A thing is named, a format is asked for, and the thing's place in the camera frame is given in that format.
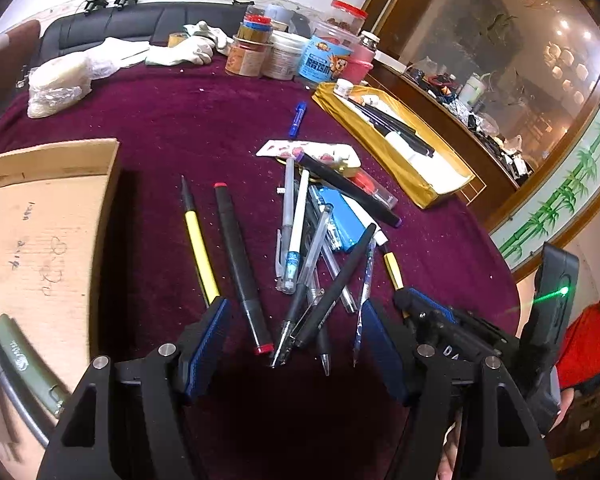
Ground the white plastic sheet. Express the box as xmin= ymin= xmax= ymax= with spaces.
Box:
xmin=82 ymin=37 xmax=151 ymax=81

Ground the blue printed tub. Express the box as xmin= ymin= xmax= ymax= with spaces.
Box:
xmin=296 ymin=22 xmax=358 ymax=88

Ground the black marker with purple end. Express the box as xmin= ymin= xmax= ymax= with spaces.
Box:
xmin=295 ymin=152 xmax=403 ymax=228

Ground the long black stick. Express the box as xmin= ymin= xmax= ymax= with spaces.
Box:
xmin=0 ymin=330 xmax=51 ymax=448

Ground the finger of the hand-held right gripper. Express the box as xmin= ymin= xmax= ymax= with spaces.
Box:
xmin=405 ymin=310 xmax=520 ymax=367
xmin=394 ymin=287 xmax=481 ymax=331

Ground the pink container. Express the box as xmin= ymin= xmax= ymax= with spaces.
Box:
xmin=347 ymin=30 xmax=381 ymax=85

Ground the brown cardboard carton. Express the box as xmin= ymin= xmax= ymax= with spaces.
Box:
xmin=550 ymin=390 xmax=600 ymax=472

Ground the white jug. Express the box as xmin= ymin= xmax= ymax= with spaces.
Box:
xmin=460 ymin=74 xmax=487 ymax=103

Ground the white cotton glove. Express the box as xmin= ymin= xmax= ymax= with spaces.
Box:
xmin=145 ymin=35 xmax=216 ymax=67
xmin=182 ymin=20 xmax=236 ymax=54

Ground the orange printed can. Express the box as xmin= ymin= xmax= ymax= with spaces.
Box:
xmin=225 ymin=35 xmax=273 ymax=77

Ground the red patterned white card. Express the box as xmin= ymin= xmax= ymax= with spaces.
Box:
xmin=256 ymin=139 xmax=361 ymax=168

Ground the cardboard box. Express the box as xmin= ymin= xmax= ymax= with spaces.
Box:
xmin=0 ymin=138 xmax=122 ymax=466

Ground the blue flat box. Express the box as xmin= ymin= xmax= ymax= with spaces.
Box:
xmin=312 ymin=185 xmax=366 ymax=253

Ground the clear plastic pen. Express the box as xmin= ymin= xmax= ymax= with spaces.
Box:
xmin=324 ymin=245 xmax=357 ymax=314
xmin=300 ymin=202 xmax=336 ymax=311

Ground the wooden sideboard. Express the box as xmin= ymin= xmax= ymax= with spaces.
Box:
xmin=365 ymin=55 xmax=537 ymax=226

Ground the clear gel pen with cap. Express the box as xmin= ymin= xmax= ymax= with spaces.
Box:
xmin=275 ymin=157 xmax=297 ymax=283

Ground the bamboo print panel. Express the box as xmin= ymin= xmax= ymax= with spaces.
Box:
xmin=490 ymin=100 xmax=600 ymax=271

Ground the glass mural panel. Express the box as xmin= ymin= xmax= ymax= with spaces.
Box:
xmin=395 ymin=0 xmax=600 ymax=196

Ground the slim dark pen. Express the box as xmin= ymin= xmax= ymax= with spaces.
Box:
xmin=314 ymin=285 xmax=333 ymax=377

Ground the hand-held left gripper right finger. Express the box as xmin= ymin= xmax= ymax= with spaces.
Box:
xmin=360 ymin=299 xmax=555 ymax=480

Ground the grey tape roll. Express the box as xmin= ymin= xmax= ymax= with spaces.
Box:
xmin=265 ymin=2 xmax=295 ymax=31

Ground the thick matte black pen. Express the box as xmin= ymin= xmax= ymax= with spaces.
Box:
xmin=292 ymin=223 xmax=378 ymax=348

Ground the black leather sofa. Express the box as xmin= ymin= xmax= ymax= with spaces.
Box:
xmin=30 ymin=0 xmax=311 ymax=68

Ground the gold tray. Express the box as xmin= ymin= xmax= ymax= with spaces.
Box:
xmin=312 ymin=81 xmax=476 ymax=209

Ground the stack of tape rolls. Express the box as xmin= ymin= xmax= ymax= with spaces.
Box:
xmin=238 ymin=4 xmax=273 ymax=43

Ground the red pen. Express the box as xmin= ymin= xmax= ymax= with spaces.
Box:
xmin=352 ymin=167 xmax=398 ymax=209

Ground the clear jar with red lid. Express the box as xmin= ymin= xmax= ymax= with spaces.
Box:
xmin=328 ymin=0 xmax=368 ymax=36

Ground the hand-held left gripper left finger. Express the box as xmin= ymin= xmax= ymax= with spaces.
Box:
xmin=36 ymin=296 xmax=232 ymax=480

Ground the black pen with metal tip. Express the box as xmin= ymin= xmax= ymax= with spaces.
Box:
xmin=269 ymin=280 xmax=321 ymax=370

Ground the green pen case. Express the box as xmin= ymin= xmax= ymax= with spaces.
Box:
xmin=0 ymin=314 xmax=68 ymax=418

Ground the blue patterned pen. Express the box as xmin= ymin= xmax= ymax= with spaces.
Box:
xmin=352 ymin=237 xmax=378 ymax=367

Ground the white plastic tub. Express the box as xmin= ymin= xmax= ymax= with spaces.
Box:
xmin=262 ymin=30 xmax=306 ymax=81

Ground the black marker with red caps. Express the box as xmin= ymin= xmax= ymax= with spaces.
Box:
xmin=214 ymin=182 xmax=275 ymax=357

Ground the brown armchair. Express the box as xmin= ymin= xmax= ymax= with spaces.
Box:
xmin=0 ymin=19 xmax=42 ymax=131

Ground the plastic-wrapped white roll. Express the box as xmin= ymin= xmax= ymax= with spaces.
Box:
xmin=26 ymin=55 xmax=93 ymax=119

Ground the yellow and black pen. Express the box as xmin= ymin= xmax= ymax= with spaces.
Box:
xmin=378 ymin=242 xmax=412 ymax=318
xmin=181 ymin=176 xmax=223 ymax=308

